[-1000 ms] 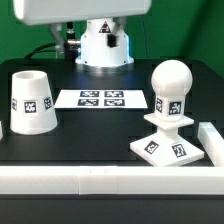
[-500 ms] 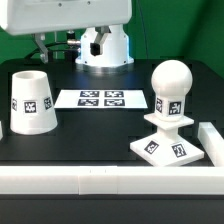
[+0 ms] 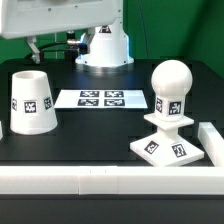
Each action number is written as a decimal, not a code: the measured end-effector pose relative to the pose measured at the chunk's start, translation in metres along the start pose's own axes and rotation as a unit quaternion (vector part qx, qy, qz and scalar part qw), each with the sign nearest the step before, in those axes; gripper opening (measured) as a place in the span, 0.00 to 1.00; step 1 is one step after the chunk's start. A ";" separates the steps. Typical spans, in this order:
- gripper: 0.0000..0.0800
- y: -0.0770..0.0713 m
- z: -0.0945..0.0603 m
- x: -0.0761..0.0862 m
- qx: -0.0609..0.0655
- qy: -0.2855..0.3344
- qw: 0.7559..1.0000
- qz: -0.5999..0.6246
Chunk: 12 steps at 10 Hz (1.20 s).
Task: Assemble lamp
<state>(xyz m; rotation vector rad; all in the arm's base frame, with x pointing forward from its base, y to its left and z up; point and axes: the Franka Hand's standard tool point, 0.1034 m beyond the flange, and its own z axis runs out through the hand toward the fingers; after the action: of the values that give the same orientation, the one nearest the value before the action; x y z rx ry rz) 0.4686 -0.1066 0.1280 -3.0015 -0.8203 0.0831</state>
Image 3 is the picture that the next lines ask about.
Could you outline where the white lamp base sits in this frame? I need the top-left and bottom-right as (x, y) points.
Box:
(130, 113), (204, 167)

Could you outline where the white lamp bulb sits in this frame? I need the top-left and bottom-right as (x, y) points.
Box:
(151, 60), (193, 122)

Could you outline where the white right fence rail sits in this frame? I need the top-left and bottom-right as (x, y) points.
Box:
(198, 122), (224, 167)

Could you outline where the white front fence rail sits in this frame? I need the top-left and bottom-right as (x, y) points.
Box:
(0, 166), (224, 195)

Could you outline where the white lamp shade cone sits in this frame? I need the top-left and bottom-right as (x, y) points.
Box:
(10, 70), (57, 135)

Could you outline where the white fence rail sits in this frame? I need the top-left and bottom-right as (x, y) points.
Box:
(0, 166), (224, 195)
(198, 122), (224, 167)

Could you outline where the white sheet with markers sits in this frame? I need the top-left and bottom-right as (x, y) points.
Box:
(55, 90), (147, 109)

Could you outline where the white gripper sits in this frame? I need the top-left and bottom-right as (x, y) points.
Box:
(0, 0), (120, 64)

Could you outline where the white block at left edge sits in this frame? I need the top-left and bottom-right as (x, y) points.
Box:
(0, 121), (3, 141)

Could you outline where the black cable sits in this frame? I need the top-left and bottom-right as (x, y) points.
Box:
(36, 38), (82, 60)

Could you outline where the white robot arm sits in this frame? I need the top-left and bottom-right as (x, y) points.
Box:
(0, 0), (134, 73)

